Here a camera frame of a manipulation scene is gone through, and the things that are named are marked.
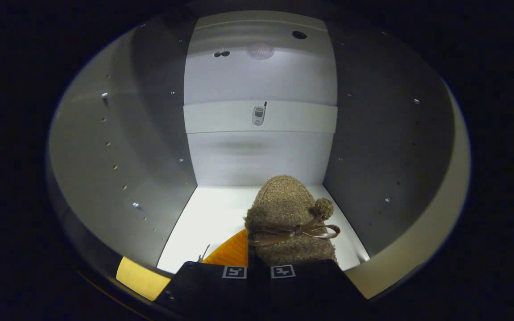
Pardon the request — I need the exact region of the grey shoe cabinet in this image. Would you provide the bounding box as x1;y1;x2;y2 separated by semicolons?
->
46;10;456;286

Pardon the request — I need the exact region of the brown fuzzy shoe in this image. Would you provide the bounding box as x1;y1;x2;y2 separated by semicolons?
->
245;175;341;267

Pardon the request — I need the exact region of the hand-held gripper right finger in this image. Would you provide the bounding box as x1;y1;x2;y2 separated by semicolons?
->
257;259;369;321

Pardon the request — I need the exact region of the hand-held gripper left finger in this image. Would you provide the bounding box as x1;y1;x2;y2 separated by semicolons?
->
152;228;257;321

